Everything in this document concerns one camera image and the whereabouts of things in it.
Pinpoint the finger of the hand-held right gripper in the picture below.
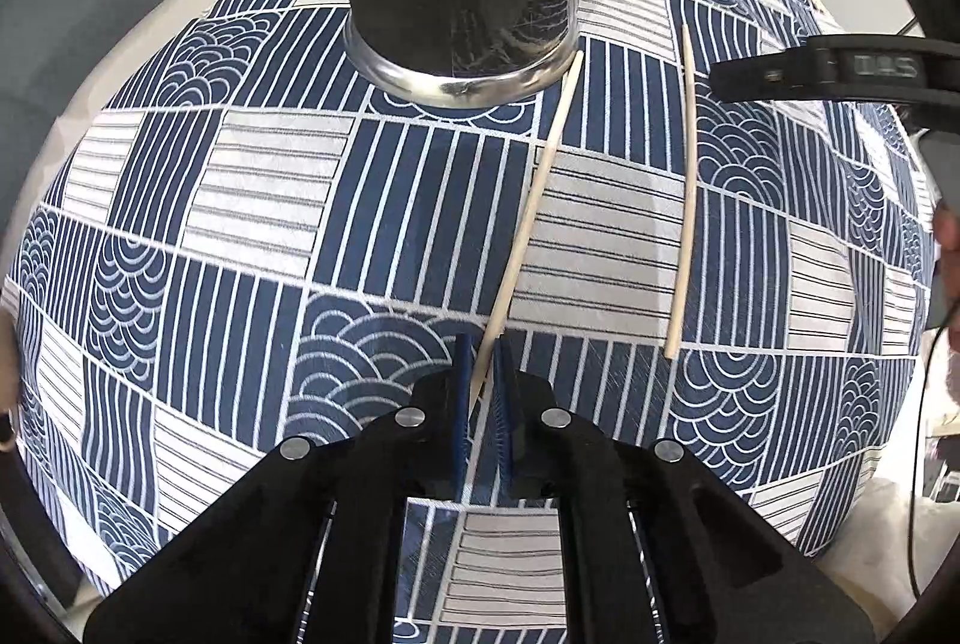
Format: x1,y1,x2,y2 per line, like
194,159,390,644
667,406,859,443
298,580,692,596
709,34,960,107

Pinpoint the thin black cable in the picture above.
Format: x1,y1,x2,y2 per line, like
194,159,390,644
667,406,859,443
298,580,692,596
907,321,950,604

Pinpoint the wooden chopstick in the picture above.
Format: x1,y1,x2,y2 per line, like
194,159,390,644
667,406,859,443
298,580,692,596
466,50,586,419
663,25,697,360

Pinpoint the blue white patterned tablecloth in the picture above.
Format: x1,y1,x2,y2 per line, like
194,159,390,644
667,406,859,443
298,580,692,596
4,0,938,644

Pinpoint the person's right hand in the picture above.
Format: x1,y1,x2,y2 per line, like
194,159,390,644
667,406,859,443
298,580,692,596
932,198,960,353

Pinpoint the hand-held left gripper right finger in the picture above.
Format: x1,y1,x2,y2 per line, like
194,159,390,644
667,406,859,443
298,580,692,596
493,336,877,644

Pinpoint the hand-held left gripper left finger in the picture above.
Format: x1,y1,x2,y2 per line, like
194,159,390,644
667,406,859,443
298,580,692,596
82,335,475,644

